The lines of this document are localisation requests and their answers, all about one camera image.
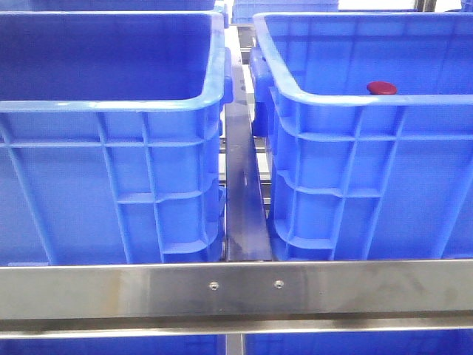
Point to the steel vertical post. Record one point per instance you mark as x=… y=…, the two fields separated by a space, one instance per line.
x=235 y=344

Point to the red emergency stop button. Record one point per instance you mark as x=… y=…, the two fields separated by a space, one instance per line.
x=381 y=88

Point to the lower right blue crate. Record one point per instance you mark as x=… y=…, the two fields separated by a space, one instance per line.
x=369 y=342

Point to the lower left blue crate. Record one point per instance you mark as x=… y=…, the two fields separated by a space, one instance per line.
x=208 y=344

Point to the far centre blue crate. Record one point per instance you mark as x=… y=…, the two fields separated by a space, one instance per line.
x=243 y=11

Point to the stainless steel front rail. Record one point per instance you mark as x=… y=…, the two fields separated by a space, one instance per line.
x=235 y=298

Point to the far left blue crate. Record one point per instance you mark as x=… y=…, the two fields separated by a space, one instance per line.
x=114 y=5

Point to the left blue plastic crate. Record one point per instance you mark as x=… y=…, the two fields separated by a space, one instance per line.
x=110 y=137

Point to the right blue plastic crate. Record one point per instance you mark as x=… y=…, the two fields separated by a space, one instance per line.
x=357 y=176

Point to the blue plastic crate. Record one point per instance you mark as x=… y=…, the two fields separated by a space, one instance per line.
x=110 y=137
x=357 y=176

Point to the steel centre divider bar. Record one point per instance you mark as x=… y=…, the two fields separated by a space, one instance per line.
x=246 y=230

